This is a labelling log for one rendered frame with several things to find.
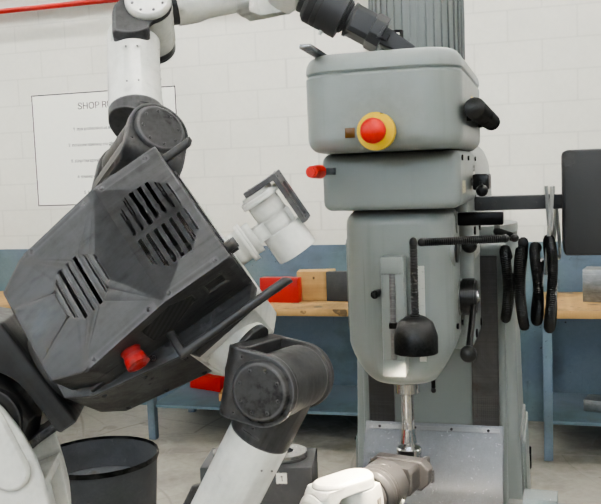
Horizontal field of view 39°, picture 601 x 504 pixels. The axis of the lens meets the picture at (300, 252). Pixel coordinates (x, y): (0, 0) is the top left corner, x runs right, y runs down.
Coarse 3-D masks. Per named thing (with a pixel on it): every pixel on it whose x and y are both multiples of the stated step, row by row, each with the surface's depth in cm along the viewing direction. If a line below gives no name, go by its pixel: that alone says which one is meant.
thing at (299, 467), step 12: (288, 456) 166; (300, 456) 167; (312, 456) 169; (204, 468) 166; (288, 468) 164; (300, 468) 164; (312, 468) 164; (276, 480) 164; (288, 480) 164; (300, 480) 164; (312, 480) 164; (276, 492) 165; (288, 492) 164; (300, 492) 164
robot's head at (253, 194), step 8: (272, 176) 126; (280, 176) 128; (256, 184) 130; (264, 184) 127; (272, 184) 130; (280, 184) 127; (288, 184) 130; (248, 192) 128; (256, 192) 127; (264, 192) 126; (288, 192) 127; (248, 200) 127; (256, 200) 126; (288, 200) 127; (296, 200) 130; (296, 208) 127; (304, 208) 130; (304, 216) 128
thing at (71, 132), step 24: (48, 96) 646; (72, 96) 640; (96, 96) 635; (168, 96) 619; (48, 120) 648; (72, 120) 642; (96, 120) 637; (48, 144) 650; (72, 144) 644; (96, 144) 638; (48, 168) 652; (72, 168) 646; (48, 192) 654; (72, 192) 648
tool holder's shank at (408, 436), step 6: (402, 396) 161; (408, 396) 160; (402, 402) 161; (408, 402) 160; (402, 408) 161; (408, 408) 160; (402, 414) 161; (408, 414) 161; (402, 420) 161; (408, 420) 161; (402, 426) 162; (408, 426) 161; (414, 426) 162; (402, 432) 162; (408, 432) 161; (414, 432) 161; (402, 438) 161; (408, 438) 161; (414, 438) 161; (408, 444) 161; (414, 444) 162
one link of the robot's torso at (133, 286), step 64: (128, 192) 112; (64, 256) 113; (128, 256) 110; (192, 256) 108; (256, 256) 128; (64, 320) 112; (128, 320) 108; (192, 320) 116; (256, 320) 120; (64, 384) 114; (128, 384) 117
